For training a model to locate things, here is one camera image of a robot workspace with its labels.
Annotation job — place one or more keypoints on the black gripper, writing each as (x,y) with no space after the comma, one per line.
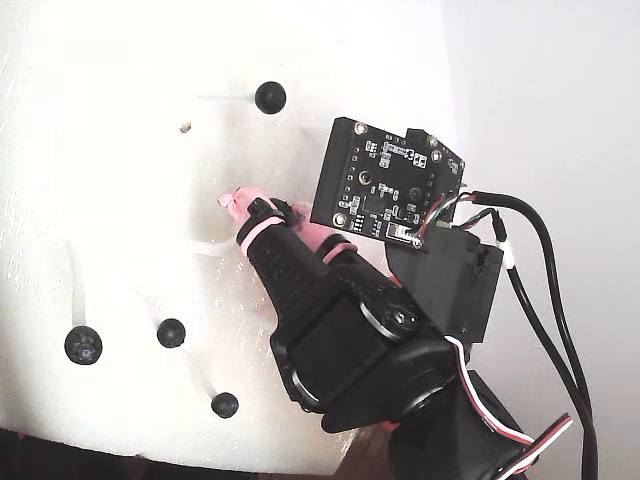
(327,320)

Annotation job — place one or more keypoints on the white foam board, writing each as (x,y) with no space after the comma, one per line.
(100,175)

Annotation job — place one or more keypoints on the white pipe cleaner stem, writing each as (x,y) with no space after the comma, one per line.
(202,375)
(145,305)
(185,127)
(215,248)
(79,300)
(310,129)
(225,96)

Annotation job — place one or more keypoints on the black camera circuit board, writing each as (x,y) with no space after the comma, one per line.
(454,167)
(380,180)

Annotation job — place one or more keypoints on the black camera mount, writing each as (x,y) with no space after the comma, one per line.
(450,285)

